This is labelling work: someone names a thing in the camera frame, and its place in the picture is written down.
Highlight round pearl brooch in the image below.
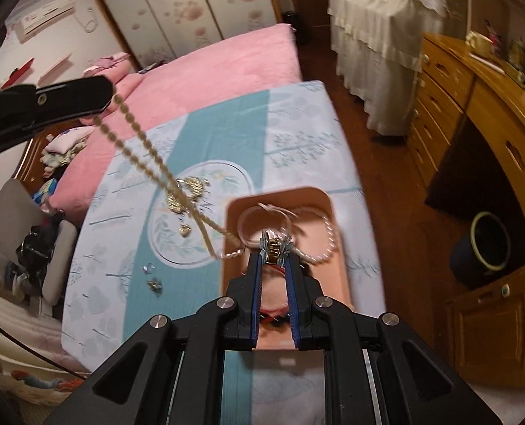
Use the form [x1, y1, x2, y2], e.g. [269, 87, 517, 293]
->
[179, 223, 191, 238]

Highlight folded pink blanket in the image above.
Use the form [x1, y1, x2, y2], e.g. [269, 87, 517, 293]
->
[82, 52, 133, 84]

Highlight patterned teal tablecloth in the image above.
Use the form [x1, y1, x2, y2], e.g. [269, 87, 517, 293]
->
[62, 81, 385, 424]

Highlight red wall shelf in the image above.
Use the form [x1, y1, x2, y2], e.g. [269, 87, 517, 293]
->
[0, 58, 34, 90]

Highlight cream lace covered furniture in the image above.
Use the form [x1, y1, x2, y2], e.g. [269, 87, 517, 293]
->
[328, 0, 467, 136]

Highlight silver ring pink stone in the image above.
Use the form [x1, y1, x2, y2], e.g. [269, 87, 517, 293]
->
[142, 263, 155, 274]

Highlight black round bin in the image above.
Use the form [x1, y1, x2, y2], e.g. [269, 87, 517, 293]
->
[450, 211, 510, 289]

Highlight pink plastic tray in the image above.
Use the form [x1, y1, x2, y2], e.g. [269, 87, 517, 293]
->
[220, 187, 353, 350]

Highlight white floral pillow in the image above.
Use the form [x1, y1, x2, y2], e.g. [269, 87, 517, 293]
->
[44, 126, 94, 154]

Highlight wooden desk with drawers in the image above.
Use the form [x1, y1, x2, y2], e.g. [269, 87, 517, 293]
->
[408, 34, 525, 389]

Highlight red string bracelet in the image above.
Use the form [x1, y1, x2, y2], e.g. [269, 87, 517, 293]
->
[257, 265, 299, 327]

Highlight grey chair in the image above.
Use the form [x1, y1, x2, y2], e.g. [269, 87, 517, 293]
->
[0, 178, 78, 318]

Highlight beige wall shelf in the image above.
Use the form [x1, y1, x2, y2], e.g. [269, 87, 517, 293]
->
[37, 53, 71, 87]

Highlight yellow mug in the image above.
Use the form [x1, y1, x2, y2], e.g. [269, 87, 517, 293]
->
[465, 31, 493, 57]

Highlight gold leaf hair comb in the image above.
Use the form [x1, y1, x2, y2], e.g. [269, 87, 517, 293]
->
[166, 176, 211, 214]

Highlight pink bed cover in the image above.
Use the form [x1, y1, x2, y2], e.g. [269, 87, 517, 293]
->
[48, 23, 302, 226]

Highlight wooden headboard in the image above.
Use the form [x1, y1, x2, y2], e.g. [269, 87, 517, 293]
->
[12, 119, 88, 195]

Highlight floral wardrobe doors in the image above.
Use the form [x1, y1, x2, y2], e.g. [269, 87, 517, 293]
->
[96, 0, 281, 68]

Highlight white air conditioner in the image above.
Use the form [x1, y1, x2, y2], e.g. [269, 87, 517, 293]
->
[14, 0, 76, 43]

